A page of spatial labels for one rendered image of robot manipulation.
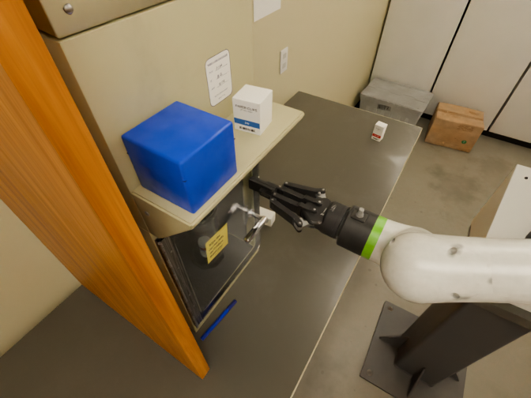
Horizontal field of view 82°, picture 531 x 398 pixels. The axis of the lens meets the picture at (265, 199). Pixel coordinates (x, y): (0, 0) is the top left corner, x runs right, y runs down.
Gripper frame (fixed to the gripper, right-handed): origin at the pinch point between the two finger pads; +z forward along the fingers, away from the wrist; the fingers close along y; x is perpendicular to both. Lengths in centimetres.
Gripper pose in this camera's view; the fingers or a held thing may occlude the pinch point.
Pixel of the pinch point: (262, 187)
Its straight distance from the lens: 71.9
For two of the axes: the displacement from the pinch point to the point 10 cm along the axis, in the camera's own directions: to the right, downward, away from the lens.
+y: -5.3, 6.2, -5.7
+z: -8.5, -3.9, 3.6
